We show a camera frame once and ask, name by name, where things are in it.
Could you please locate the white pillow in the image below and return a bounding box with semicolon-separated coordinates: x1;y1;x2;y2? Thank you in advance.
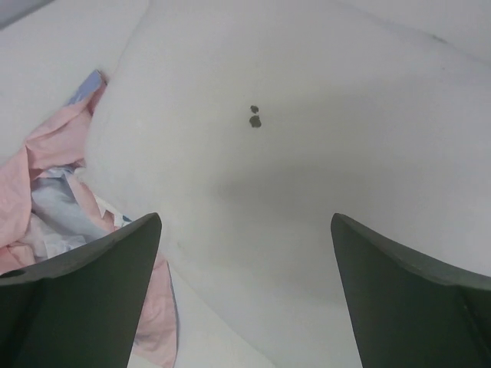
84;1;490;367

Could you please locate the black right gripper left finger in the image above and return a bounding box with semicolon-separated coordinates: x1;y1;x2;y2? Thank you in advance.
1;213;162;367

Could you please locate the blue and pink printed pillowcase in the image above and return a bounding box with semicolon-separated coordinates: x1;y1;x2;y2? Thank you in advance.
0;68;181;368

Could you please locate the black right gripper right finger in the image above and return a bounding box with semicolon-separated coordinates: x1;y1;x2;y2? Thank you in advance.
331;213;490;367

